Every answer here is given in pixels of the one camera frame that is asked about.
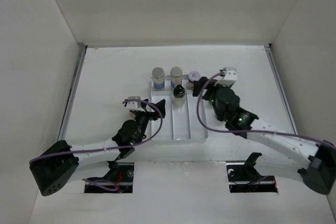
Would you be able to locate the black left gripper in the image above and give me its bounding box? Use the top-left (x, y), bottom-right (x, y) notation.
top-left (134, 99), bottom-right (165, 144)

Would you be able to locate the white-lid sauce jar red logo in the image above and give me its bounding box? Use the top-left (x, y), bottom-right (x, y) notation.
top-left (187, 70), bottom-right (201, 90)

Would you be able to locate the black-cap grinder white salt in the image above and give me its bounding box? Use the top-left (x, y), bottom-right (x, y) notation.
top-left (172, 84), bottom-right (185, 107)

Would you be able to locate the silver-lid jar blue label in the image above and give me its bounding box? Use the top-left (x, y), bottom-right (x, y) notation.
top-left (170, 66), bottom-right (183, 89)
top-left (152, 67), bottom-right (165, 90)

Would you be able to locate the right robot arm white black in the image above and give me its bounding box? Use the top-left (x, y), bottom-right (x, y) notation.
top-left (193, 74), bottom-right (335, 195)

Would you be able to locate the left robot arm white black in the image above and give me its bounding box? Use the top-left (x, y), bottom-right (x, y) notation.
top-left (29, 99), bottom-right (166, 196)

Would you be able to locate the white divided organizer tray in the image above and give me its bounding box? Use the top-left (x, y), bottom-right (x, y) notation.
top-left (150, 74), bottom-right (208, 145)

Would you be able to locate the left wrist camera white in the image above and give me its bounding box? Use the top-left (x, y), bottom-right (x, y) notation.
top-left (124, 96), bottom-right (146, 112)

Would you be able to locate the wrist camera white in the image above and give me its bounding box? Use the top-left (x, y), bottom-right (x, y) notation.
top-left (124, 96), bottom-right (146, 112)
top-left (219, 67), bottom-right (238, 87)

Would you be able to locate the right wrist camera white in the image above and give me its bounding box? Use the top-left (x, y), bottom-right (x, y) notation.
top-left (219, 67), bottom-right (238, 87)

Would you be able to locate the aluminium table edge rail right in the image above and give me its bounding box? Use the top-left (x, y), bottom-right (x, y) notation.
top-left (264, 45), bottom-right (298, 134)

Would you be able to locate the aluminium table edge rail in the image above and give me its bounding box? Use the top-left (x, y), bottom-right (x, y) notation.
top-left (56, 42), bottom-right (88, 142)
top-left (264, 45), bottom-right (298, 134)

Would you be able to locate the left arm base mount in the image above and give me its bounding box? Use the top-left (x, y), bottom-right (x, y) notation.
top-left (84, 161), bottom-right (134, 194)

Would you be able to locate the aluminium table edge rail left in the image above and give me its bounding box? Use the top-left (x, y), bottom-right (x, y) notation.
top-left (56, 42), bottom-right (88, 142)

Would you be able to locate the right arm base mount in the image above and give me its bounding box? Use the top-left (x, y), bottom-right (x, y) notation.
top-left (226, 152), bottom-right (278, 193)

